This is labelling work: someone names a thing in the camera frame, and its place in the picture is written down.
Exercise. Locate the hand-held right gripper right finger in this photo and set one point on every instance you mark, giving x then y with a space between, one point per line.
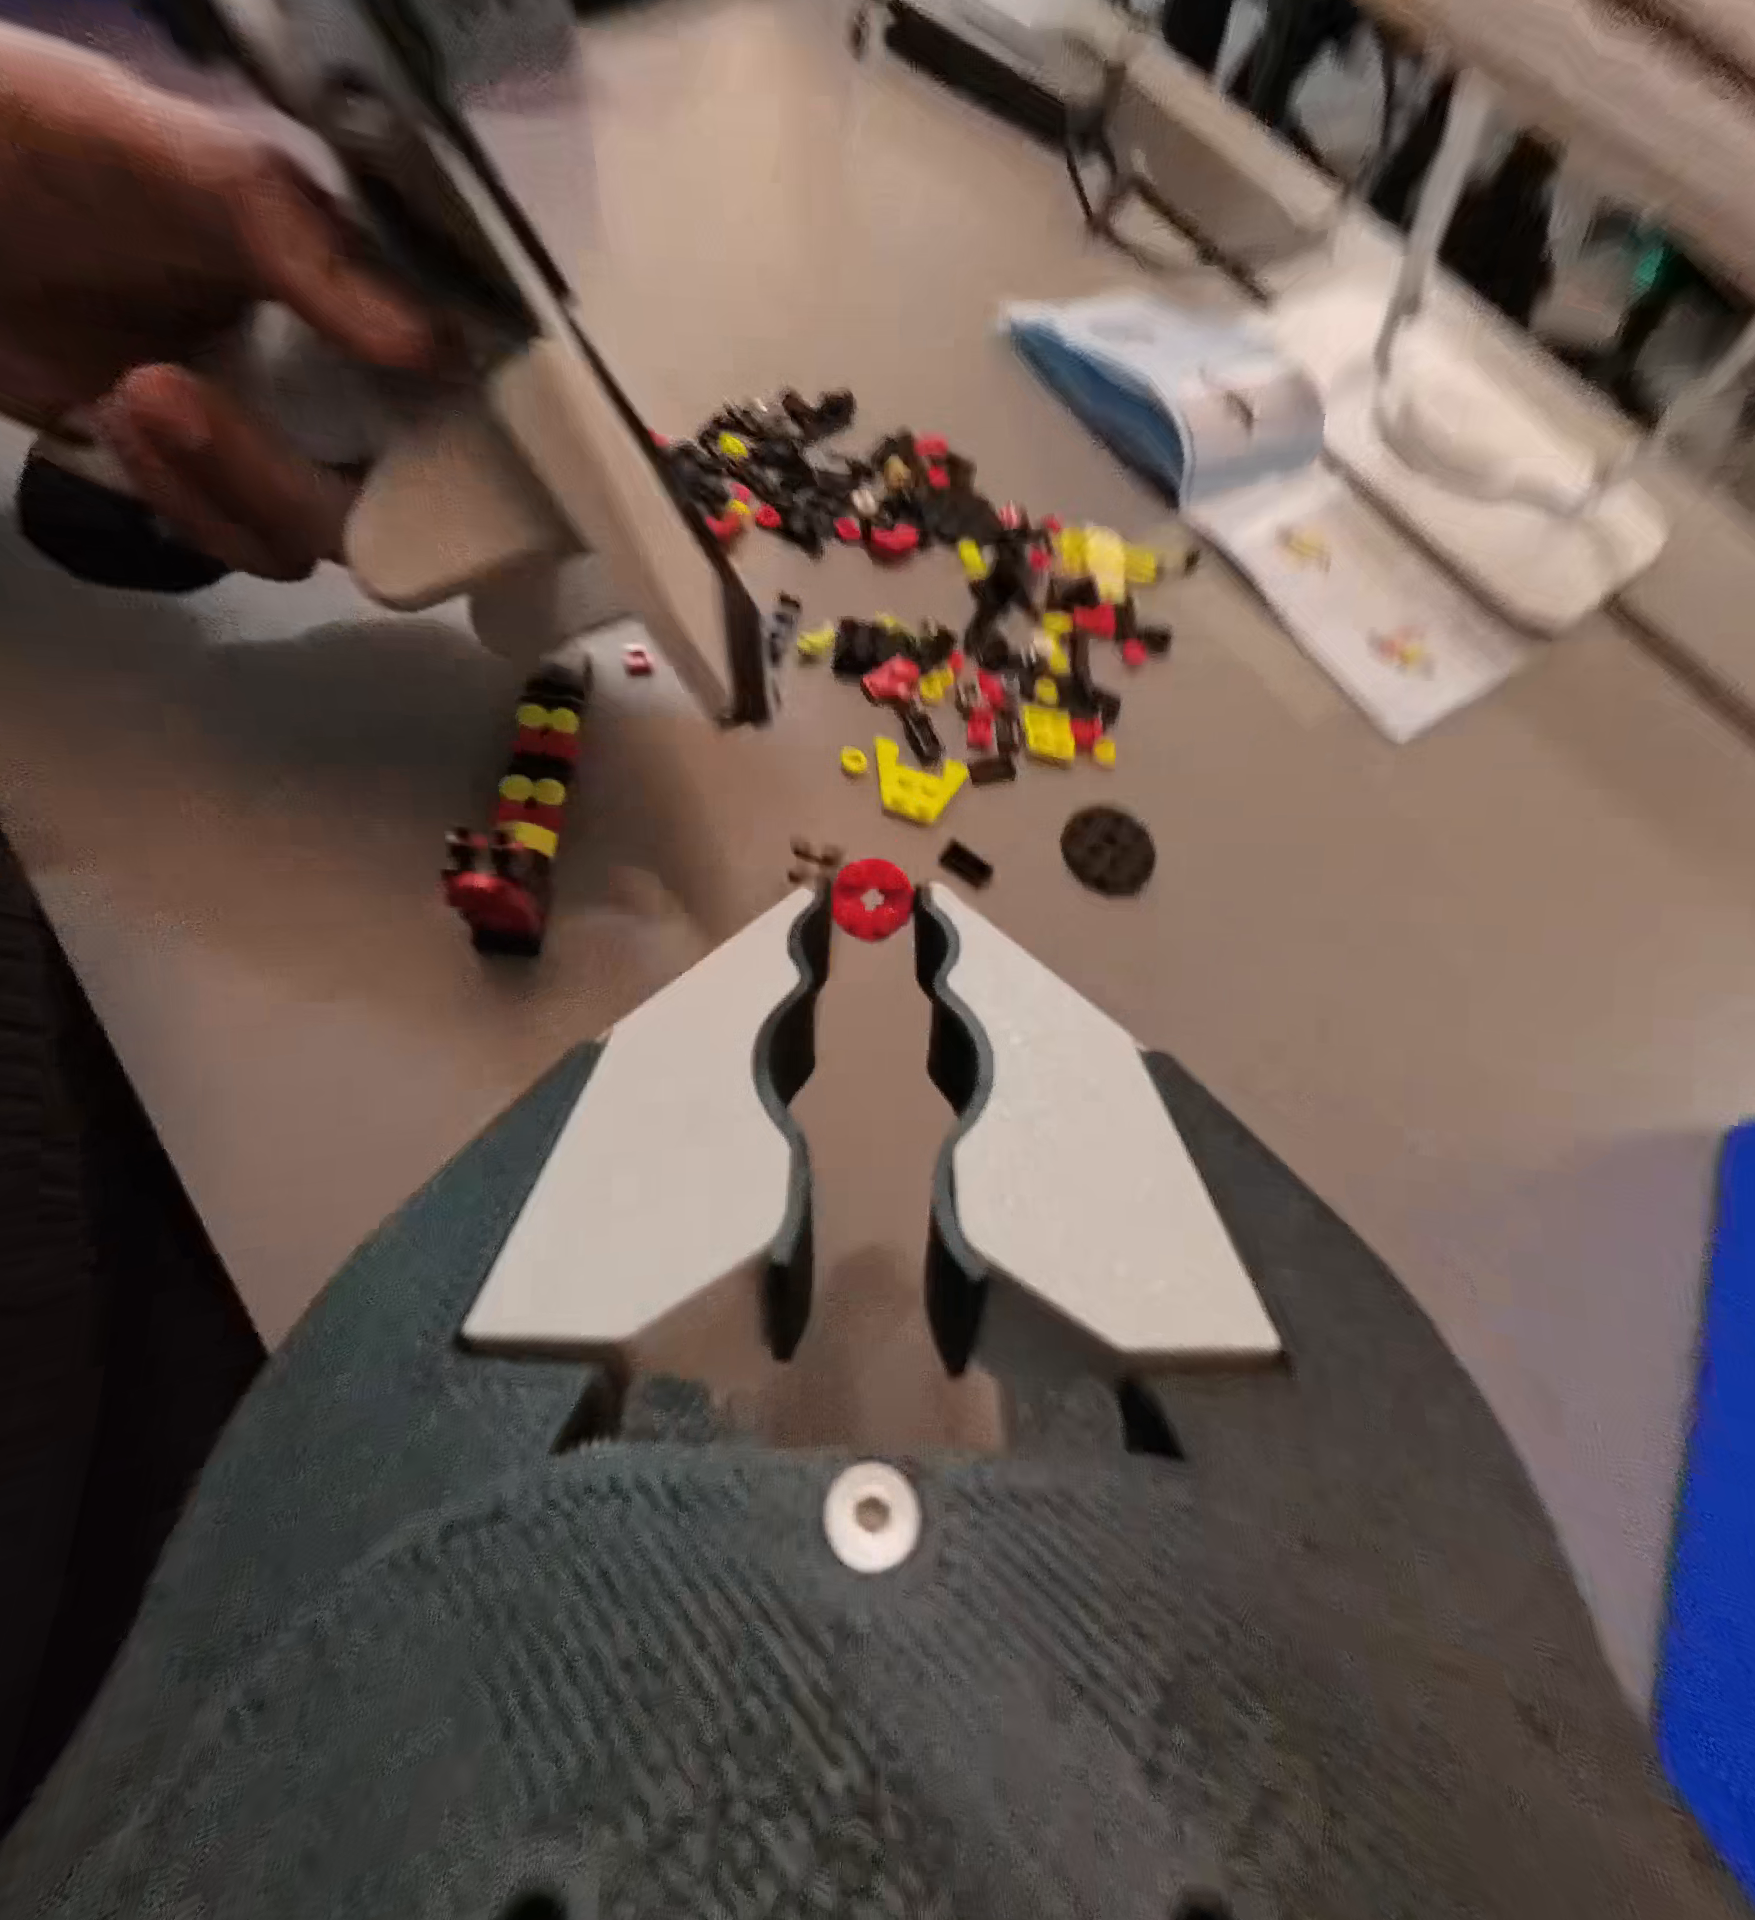
1102 1201

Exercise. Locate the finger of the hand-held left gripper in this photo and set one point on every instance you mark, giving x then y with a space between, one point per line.
622 525

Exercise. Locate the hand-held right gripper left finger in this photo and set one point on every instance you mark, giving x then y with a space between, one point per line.
666 1184

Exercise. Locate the pile of lego pieces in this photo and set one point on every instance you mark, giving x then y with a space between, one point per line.
817 480

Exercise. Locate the long striped lego assembly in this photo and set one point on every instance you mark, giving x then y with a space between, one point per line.
534 782

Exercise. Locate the red round lego piece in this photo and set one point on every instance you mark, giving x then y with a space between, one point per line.
872 899

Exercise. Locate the black lego clip piece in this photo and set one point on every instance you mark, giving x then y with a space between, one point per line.
784 631

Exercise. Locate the black round lego plate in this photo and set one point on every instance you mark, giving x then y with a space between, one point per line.
1108 852

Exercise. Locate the black lego tile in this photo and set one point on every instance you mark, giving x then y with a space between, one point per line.
966 865

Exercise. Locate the yellow wedge lego plate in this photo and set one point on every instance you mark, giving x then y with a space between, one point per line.
918 787

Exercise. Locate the lego instruction booklet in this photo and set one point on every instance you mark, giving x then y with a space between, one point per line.
1268 451

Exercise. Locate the person's left hand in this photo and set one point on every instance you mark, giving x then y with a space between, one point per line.
98 224

